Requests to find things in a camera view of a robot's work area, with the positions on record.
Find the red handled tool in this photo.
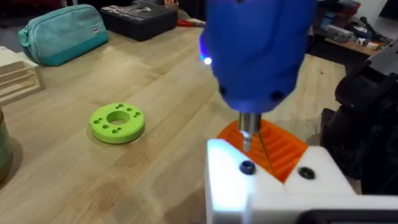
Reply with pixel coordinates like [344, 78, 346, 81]
[177, 18, 206, 29]

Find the teal zip bag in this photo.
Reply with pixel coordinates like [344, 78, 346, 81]
[17, 4, 110, 67]

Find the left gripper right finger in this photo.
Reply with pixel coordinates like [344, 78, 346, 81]
[259, 118, 357, 196]

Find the green disc with holes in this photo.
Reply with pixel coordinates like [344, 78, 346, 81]
[89, 103, 146, 145]

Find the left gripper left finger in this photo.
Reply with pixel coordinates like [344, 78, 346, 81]
[205, 120, 285, 224]

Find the black tool case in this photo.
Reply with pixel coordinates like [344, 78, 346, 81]
[99, 1, 178, 42]

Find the heap of tools and boxes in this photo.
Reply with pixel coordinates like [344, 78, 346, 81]
[312, 0, 394, 57]

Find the blue electric screwdriver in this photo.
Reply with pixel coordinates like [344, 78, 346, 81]
[198, 0, 318, 153]

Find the round toy tub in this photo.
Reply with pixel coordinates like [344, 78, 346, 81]
[0, 105, 14, 184]

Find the small wooden rack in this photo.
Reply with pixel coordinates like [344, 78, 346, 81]
[0, 46, 46, 106]

